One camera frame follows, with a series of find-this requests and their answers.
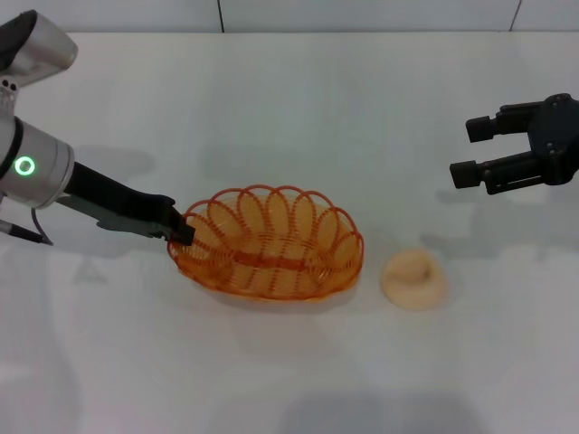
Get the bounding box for beige round bread bun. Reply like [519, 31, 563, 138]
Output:
[379, 248, 450, 312]

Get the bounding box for orange oval wire basket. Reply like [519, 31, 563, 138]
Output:
[167, 183, 365, 305]

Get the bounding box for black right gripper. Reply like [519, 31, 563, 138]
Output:
[449, 92, 579, 197]

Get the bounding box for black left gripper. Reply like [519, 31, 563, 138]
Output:
[60, 161, 196, 248]

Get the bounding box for left arm wrist cable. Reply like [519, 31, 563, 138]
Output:
[0, 207, 55, 247]

